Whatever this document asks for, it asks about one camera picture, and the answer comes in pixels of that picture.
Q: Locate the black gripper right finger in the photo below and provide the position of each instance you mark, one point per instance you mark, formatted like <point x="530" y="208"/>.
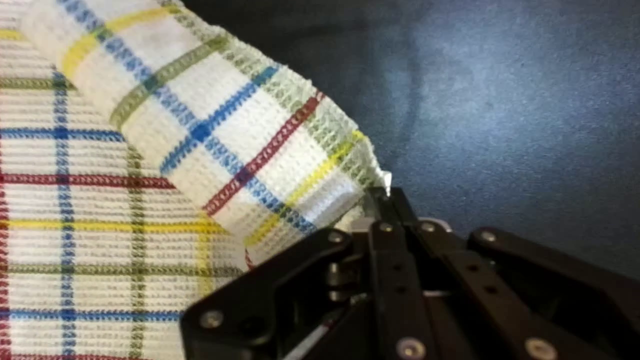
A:
<point x="507" y="301"/>

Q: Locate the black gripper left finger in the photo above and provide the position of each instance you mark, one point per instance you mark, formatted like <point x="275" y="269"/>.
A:
<point x="300" y="301"/>

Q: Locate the white checked tea towel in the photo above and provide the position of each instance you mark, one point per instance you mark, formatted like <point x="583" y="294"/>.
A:
<point x="101" y="200"/>

